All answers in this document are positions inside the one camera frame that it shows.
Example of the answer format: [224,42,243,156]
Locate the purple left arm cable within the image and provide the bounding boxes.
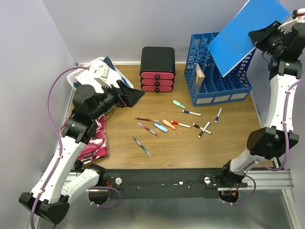
[30,66,121,229]

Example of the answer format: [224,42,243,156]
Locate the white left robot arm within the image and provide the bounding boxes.
[19,80,145,225]

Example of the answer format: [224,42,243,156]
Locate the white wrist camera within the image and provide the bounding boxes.
[93,65,110,93]
[278,8,305,33]

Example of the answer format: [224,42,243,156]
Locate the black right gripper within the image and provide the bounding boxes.
[248,21,288,56]

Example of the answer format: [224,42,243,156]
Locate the blue correction tape dispenser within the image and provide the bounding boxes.
[154,123,168,133]

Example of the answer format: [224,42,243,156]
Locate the orange red gel pen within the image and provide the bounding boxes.
[135,117,160,123]

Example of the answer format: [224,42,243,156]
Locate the blue file folder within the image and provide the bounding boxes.
[208,0,290,77]

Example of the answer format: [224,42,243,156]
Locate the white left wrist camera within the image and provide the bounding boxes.
[93,65,110,93]

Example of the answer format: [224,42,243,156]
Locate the green correction tape dispenser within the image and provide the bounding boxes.
[173,100,186,109]

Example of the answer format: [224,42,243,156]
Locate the blue magazine file rack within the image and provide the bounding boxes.
[184,32,255,106]

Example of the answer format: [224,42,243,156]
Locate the navy blue cloth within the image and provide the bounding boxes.
[73,56,132,93]

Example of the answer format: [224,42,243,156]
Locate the white plastic basket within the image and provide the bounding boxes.
[66,56,134,96]

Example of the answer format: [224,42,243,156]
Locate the black pink drawer cabinet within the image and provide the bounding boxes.
[139,46,175,93]

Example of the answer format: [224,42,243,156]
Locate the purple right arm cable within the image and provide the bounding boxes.
[221,78,305,206]

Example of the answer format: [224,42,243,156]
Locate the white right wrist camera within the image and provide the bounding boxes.
[278,8,305,33]

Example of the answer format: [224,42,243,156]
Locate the blue gel pen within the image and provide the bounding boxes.
[133,137,152,157]

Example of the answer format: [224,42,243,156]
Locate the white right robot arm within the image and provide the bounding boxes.
[217,19,305,187]

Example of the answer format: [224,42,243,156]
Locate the orange correction tape dispenser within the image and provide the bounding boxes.
[162,119,176,130]

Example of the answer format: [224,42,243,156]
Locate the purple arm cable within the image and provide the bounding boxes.
[30,66,121,229]
[221,78,305,206]

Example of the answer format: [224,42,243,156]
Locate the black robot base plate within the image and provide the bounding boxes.
[98,168,237,199]

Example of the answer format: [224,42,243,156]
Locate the orange cover paperback book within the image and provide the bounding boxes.
[195,64,205,93]

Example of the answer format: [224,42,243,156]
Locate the red capped whiteboard marker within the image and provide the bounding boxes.
[171,120,191,128]

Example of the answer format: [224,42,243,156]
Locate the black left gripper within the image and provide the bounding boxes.
[90,79,145,120]

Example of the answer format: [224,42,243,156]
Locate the pink gel pen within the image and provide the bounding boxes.
[137,122,159,137]

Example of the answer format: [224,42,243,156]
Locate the pink camouflage cloth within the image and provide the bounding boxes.
[61,115,108,167]

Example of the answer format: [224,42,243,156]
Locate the black capped whiteboard marker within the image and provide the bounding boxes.
[193,123,212,135]

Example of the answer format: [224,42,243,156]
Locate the blue capped whiteboard marker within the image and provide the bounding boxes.
[182,110,202,116]

